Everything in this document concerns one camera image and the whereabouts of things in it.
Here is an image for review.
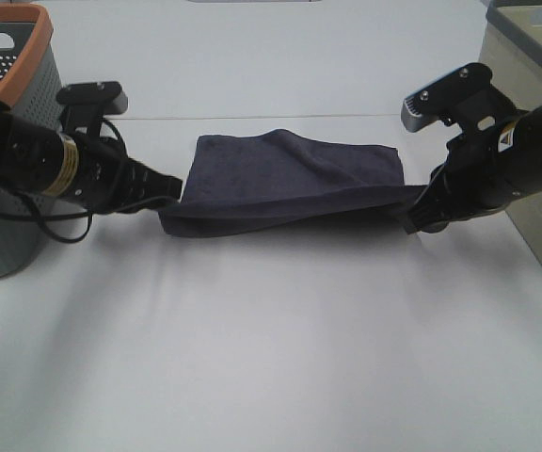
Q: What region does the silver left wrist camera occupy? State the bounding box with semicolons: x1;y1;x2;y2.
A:
56;81;129;137

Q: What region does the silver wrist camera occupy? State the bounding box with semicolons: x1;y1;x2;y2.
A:
401;62;518;137
56;81;129;137

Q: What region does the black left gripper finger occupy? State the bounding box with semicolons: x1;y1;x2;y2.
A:
127;159;183;210

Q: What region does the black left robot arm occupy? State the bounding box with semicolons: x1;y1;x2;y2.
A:
0;82;183;215

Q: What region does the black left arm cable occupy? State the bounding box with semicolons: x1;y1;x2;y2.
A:
0;120;168;246

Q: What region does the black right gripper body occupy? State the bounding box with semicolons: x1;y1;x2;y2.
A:
428;133;497;234

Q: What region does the beige basket grey rim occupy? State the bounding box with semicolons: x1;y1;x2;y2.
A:
479;1;542;266

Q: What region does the dark grey towel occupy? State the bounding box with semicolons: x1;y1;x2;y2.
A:
159;129;423;238

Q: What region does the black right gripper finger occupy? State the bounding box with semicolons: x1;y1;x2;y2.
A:
403;186;440;234

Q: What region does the grey perforated basket orange rim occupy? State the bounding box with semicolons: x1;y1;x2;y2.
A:
0;3;61;278

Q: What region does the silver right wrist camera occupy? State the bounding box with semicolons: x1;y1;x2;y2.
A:
401;62;518;137

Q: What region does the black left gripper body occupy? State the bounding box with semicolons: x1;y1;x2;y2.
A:
71;132;128;214

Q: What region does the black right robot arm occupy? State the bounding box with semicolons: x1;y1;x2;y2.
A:
401;105;542;234

